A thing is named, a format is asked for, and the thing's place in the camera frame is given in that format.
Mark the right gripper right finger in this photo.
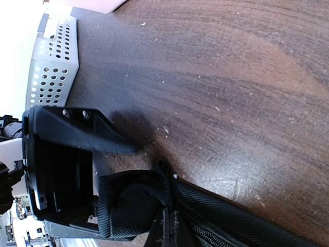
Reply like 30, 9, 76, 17
170, 210, 201, 247

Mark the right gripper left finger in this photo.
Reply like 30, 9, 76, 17
146, 208, 170, 247

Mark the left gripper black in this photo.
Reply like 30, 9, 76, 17
22, 106, 143, 239

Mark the black necktie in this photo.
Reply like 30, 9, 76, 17
97, 160, 312, 246

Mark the white perforated plastic basket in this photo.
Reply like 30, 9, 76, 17
25, 13, 79, 110

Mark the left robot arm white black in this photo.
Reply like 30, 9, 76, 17
1, 106, 140, 239

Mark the pink divided organizer tray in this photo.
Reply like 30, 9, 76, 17
44, 0, 127, 14

